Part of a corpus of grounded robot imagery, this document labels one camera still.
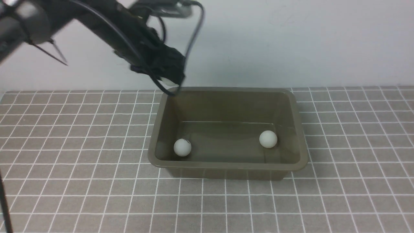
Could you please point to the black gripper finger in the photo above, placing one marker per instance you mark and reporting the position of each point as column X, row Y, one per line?
column 175, row 83

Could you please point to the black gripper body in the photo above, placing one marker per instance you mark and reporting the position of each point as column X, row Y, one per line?
column 164, row 62

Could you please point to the white ball with black logo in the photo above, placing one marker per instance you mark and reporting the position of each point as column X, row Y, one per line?
column 182, row 147

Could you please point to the plain white ball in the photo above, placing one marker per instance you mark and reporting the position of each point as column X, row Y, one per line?
column 268, row 139

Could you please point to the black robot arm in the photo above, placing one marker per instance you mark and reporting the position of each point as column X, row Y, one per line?
column 124, row 29

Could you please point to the olive green plastic bin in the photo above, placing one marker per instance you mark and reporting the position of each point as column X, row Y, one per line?
column 223, row 125

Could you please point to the grey checked table mat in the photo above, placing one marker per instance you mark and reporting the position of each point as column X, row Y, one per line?
column 76, row 162

